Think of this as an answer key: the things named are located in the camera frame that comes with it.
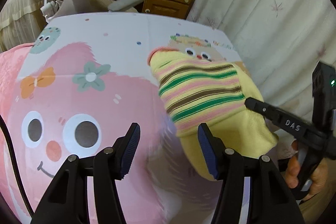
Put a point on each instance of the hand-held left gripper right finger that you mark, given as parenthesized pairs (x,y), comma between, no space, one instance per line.
(207,150)

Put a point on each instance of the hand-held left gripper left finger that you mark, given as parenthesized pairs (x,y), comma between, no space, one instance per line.
(130,150)

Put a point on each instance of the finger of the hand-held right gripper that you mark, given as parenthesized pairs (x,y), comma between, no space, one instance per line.
(273,113)

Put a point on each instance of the yellow striped knit sweater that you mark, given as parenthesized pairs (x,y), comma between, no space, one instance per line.
(199,92)

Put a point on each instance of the person's right hand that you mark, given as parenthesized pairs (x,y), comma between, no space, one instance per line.
(292,171)

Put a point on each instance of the tan trousers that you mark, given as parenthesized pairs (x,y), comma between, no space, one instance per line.
(320,211)

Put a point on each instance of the white leaf print curtain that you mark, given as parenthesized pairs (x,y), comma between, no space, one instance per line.
(262,3)

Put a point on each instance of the cartoon printed bed sheet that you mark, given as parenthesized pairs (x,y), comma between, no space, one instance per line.
(118,29)

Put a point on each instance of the pink quilted blanket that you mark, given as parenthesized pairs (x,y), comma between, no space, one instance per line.
(10,69)

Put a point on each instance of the white fluffy seat cushion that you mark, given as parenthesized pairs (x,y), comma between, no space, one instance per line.
(97,2)

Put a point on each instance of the cream lace furniture cover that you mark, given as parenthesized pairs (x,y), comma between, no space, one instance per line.
(18,16)

